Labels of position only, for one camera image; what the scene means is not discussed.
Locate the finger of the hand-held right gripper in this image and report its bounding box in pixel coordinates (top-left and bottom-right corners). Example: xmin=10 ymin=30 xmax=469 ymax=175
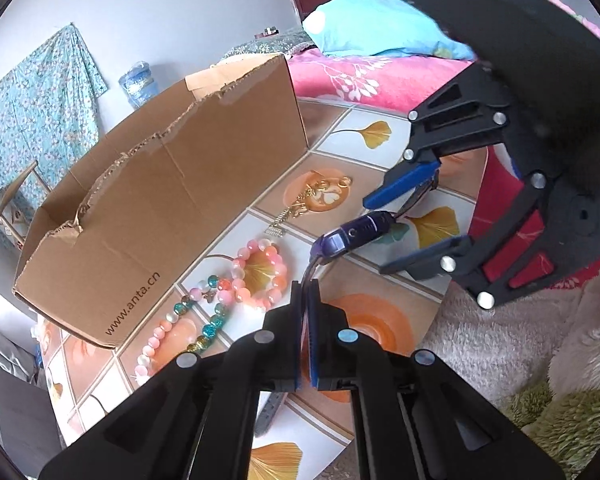
xmin=362 ymin=62 xmax=519 ymax=210
xmin=380 ymin=171 xmax=572 ymax=309

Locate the blue water bottle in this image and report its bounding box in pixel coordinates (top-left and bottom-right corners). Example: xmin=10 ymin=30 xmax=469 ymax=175
xmin=117 ymin=60 xmax=160 ymax=109

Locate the pale pink pillow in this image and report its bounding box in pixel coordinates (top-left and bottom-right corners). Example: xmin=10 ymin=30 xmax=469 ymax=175
xmin=537 ymin=0 xmax=600 ymax=47

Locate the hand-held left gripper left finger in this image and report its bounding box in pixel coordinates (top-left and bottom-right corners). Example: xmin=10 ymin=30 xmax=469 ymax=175
xmin=39 ymin=281 xmax=307 ymax=480

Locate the brown cardboard box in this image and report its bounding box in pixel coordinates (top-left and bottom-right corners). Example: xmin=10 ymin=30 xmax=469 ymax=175
xmin=12 ymin=52 xmax=309 ymax=351

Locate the teal floral wall cloth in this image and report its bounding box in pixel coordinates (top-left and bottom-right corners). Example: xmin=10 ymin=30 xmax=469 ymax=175
xmin=0 ymin=22 xmax=109 ymax=252

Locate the beige fuzzy rug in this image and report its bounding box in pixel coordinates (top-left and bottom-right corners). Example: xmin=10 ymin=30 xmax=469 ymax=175
xmin=420 ymin=255 xmax=600 ymax=413

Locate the black cabinet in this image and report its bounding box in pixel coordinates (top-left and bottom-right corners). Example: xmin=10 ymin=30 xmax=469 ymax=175
xmin=0 ymin=362 xmax=64 ymax=467

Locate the blue pillow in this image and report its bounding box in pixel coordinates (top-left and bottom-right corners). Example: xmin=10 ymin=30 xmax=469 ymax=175
xmin=302 ymin=0 xmax=477 ymax=59

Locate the pink and orange bead bracelet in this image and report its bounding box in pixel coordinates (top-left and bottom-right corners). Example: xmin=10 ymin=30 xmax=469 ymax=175
xmin=229 ymin=239 xmax=289 ymax=311

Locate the pale pink pearl bracelet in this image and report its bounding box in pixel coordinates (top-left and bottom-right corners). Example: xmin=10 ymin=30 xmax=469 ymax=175
xmin=135 ymin=321 xmax=203 ymax=387

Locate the black wristwatch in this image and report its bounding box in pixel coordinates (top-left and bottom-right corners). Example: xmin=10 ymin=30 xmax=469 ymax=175
xmin=254 ymin=180 xmax=438 ymax=438

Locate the green fuzzy cloth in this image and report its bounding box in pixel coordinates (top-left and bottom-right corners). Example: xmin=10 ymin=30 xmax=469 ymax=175
xmin=490 ymin=382 xmax=600 ymax=480

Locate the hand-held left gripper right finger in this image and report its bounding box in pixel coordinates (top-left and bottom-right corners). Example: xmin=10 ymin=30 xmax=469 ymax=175
xmin=309 ymin=281 xmax=567 ymax=480

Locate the wooden chair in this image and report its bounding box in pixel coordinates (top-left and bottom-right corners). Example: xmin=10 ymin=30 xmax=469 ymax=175
xmin=0 ymin=160 xmax=54 ymax=252

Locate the gold chain with tower pendant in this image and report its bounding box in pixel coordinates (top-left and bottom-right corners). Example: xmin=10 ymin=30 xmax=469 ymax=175
xmin=265 ymin=172 xmax=342 ymax=241

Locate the grey floral pillow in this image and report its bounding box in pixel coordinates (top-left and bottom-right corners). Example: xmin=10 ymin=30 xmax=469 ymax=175
xmin=220 ymin=25 xmax=322 ymax=62

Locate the multicoloured glass bead bracelet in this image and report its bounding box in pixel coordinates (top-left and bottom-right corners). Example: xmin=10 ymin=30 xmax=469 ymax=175
xmin=172 ymin=274 xmax=231 ymax=357

